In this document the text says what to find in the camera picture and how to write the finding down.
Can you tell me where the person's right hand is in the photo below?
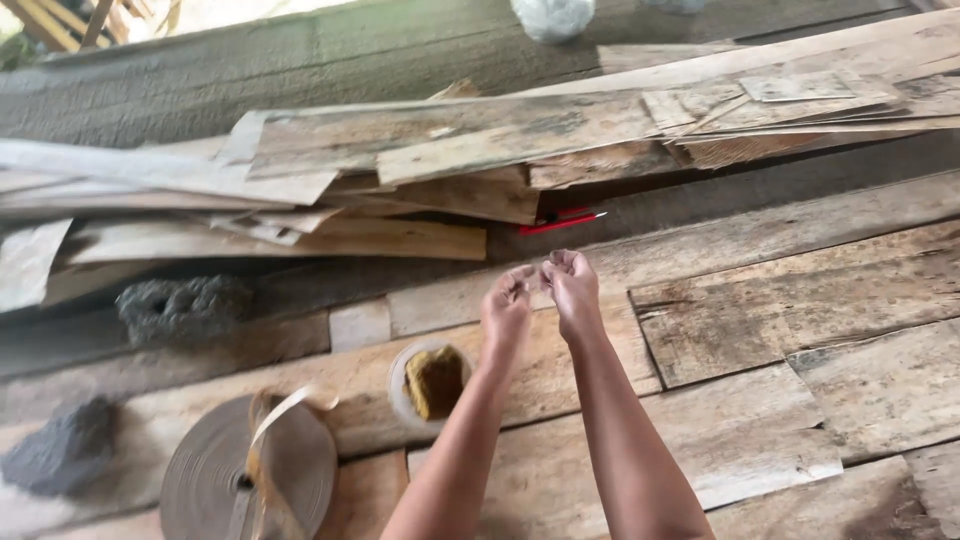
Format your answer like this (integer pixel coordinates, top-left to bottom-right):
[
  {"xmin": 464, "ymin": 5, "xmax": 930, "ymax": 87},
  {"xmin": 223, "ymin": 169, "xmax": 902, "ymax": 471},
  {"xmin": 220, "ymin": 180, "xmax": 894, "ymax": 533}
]
[{"xmin": 540, "ymin": 249, "xmax": 606, "ymax": 348}]

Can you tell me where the person's left hand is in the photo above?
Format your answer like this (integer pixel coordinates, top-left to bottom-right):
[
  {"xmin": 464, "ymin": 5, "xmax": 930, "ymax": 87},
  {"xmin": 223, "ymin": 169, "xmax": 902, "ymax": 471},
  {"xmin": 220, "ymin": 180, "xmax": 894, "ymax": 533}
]
[{"xmin": 480, "ymin": 264, "xmax": 538, "ymax": 357}]

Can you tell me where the red utility knife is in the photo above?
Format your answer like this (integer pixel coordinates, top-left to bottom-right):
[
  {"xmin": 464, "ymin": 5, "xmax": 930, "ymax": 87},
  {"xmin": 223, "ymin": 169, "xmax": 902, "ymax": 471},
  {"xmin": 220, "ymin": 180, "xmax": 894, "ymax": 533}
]
[{"xmin": 519, "ymin": 207, "xmax": 609, "ymax": 237}]

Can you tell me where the yellow-brown sponge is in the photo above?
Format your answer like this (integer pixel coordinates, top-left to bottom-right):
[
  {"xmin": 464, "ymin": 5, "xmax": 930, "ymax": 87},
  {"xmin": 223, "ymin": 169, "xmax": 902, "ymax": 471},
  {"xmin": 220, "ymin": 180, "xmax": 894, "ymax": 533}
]
[{"xmin": 403, "ymin": 345, "xmax": 466, "ymax": 423}]

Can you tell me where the white plastic bowl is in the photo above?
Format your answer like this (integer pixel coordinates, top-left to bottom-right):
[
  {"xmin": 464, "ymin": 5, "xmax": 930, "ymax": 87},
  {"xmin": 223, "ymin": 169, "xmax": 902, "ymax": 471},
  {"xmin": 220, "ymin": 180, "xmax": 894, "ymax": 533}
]
[{"xmin": 387, "ymin": 339, "xmax": 475, "ymax": 433}]

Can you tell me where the heap of wood veneer sheets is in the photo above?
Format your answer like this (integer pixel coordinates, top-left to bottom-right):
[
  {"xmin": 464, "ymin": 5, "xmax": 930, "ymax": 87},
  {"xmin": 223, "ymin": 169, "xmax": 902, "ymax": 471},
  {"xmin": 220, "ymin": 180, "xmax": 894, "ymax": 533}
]
[{"xmin": 0, "ymin": 7, "xmax": 960, "ymax": 315}]

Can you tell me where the layer of wood veneer sheets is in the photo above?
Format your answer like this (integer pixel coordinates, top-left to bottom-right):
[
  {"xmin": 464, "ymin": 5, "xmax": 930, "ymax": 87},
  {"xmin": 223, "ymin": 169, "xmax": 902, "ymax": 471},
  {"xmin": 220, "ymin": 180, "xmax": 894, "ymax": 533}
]
[{"xmin": 0, "ymin": 169, "xmax": 960, "ymax": 540}]

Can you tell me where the clear plastic bag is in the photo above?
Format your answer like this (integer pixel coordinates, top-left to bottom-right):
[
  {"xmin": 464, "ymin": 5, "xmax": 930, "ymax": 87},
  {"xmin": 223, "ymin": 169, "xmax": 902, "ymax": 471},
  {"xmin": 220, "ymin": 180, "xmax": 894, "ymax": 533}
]
[{"xmin": 510, "ymin": 0, "xmax": 597, "ymax": 43}]

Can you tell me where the large brown tape roll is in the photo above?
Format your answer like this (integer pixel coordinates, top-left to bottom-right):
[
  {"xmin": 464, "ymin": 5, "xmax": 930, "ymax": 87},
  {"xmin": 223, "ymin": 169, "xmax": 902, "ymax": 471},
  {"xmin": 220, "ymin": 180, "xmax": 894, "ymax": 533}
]
[{"xmin": 159, "ymin": 385, "xmax": 340, "ymax": 540}]

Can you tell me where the grey cement pile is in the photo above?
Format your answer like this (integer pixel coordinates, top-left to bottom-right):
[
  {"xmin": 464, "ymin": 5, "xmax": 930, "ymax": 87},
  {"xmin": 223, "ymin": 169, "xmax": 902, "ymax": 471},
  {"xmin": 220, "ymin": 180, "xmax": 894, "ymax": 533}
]
[{"xmin": 0, "ymin": 396, "xmax": 121, "ymax": 498}]

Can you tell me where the wooden frame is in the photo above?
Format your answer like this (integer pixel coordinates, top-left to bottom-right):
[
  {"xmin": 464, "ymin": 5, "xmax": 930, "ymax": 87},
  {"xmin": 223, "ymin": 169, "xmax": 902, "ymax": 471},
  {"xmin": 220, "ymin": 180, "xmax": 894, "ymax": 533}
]
[{"xmin": 0, "ymin": 0, "xmax": 184, "ymax": 54}]

